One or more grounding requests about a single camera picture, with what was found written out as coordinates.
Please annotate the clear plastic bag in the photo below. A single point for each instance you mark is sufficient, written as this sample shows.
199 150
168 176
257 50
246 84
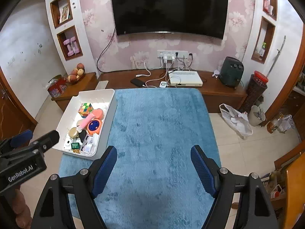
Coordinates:
286 123

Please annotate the small black item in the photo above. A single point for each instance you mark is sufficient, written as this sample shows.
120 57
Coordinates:
82 137

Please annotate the white plug adapter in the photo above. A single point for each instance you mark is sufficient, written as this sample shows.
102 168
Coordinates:
169 58

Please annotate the sheathed sword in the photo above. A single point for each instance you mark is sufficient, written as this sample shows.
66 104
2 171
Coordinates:
276 54

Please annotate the blue fluffy mat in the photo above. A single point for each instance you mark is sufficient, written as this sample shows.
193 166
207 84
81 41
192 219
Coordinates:
154 124

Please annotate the white mug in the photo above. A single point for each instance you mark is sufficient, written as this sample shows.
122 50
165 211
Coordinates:
270 9

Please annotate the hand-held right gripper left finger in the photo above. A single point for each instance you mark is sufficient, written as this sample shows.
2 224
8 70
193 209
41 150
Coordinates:
104 169

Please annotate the fruit basket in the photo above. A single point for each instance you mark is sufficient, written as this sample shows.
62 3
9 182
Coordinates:
76 74

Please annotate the wooden door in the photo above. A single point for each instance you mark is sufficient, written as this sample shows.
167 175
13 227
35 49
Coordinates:
12 109

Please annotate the red tissue box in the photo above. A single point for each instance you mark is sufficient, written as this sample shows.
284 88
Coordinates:
57 87

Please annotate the small green box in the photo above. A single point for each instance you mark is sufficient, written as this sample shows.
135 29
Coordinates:
76 146

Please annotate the black phone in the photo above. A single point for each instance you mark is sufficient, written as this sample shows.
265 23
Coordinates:
137 82

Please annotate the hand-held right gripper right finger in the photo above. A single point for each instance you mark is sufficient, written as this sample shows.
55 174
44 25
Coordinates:
202 169

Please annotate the white wall socket strip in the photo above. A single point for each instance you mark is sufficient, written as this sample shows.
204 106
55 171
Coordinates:
172 52

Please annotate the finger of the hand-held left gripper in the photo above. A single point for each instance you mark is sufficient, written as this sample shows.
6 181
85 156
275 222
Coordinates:
47 139
22 138

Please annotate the framed picture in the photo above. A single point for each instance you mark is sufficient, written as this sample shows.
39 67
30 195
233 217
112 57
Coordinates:
64 14

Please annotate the white storage bin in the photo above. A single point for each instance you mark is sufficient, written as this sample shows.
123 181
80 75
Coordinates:
108 114

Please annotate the wooden chair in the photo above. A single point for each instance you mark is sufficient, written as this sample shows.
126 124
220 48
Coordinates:
295 195

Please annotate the white plastic bag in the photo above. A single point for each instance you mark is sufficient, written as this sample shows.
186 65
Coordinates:
237 122

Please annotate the person's left hand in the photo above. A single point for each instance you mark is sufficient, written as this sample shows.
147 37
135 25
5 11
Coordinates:
21 207

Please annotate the pink tube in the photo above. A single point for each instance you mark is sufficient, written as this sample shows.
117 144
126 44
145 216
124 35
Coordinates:
89 120

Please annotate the dark green air fryer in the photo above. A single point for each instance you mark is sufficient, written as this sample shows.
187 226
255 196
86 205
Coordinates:
231 72

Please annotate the white set-top box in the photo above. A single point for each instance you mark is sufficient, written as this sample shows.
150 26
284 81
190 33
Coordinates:
185 78

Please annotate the small white square device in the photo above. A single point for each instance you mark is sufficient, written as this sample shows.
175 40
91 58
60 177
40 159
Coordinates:
163 84

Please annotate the black television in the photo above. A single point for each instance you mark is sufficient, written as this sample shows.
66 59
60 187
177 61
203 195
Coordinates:
169 7

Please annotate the orange round toy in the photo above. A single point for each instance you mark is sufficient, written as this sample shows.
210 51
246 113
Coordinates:
94 127

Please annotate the clear plastic box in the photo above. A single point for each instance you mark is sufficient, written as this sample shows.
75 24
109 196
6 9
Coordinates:
88 145

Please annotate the crumpled white tissue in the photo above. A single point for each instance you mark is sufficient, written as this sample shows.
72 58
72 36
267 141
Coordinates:
216 73

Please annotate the amber bottle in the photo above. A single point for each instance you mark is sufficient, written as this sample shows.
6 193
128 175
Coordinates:
274 126

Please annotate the white flower pot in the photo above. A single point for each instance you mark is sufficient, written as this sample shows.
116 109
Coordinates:
256 115

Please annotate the dark vase with red lid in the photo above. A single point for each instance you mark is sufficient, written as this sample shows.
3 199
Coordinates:
256 93

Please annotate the green spray bottle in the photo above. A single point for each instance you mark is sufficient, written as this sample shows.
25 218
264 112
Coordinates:
262 50

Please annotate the white flat pad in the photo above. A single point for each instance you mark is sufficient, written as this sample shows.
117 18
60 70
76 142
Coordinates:
102 85

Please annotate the gold lid jar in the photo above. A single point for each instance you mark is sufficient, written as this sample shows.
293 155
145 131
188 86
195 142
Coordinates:
74 132

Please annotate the pink dumbbell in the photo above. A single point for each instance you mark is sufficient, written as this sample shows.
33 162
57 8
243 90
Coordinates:
75 45
69 47

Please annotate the pink round case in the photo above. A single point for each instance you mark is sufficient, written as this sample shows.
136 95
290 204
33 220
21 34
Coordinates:
98 114

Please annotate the colourful puzzle cube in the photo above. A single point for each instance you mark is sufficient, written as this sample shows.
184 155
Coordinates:
85 109

